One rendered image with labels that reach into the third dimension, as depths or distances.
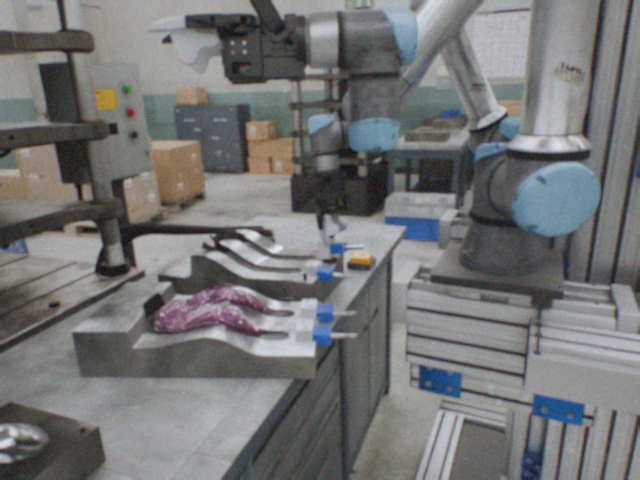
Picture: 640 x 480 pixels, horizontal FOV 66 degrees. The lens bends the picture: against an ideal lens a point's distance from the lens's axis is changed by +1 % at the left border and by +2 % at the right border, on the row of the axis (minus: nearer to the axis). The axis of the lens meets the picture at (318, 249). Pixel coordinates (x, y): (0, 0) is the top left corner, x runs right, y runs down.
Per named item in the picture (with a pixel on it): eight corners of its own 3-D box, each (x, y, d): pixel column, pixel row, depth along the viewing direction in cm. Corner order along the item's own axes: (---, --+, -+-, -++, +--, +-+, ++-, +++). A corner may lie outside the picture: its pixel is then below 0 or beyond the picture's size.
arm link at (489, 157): (522, 203, 98) (529, 134, 93) (555, 221, 85) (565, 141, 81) (462, 205, 98) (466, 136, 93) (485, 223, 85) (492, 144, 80)
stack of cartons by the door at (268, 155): (302, 172, 814) (300, 120, 787) (294, 175, 785) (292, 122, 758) (257, 170, 843) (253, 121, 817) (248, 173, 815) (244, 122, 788)
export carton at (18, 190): (59, 203, 577) (52, 169, 564) (25, 212, 538) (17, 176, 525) (20, 200, 599) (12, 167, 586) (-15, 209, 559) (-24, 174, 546)
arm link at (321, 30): (337, 2, 65) (333, 19, 73) (302, 4, 65) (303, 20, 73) (338, 62, 66) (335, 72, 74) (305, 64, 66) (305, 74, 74)
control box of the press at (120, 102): (191, 399, 228) (145, 63, 180) (147, 443, 201) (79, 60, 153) (153, 391, 235) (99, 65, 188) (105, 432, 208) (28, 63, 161)
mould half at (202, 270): (344, 278, 152) (343, 237, 147) (313, 314, 129) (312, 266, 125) (208, 263, 169) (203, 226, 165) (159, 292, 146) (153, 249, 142)
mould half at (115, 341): (322, 320, 125) (321, 281, 121) (314, 379, 100) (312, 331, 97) (133, 320, 129) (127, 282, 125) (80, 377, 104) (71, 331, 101)
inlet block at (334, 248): (367, 254, 140) (365, 236, 139) (362, 258, 135) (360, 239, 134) (324, 256, 145) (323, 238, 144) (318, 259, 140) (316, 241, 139)
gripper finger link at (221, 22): (185, 24, 62) (253, 27, 65) (184, 11, 62) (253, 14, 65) (184, 33, 67) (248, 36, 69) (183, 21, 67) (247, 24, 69)
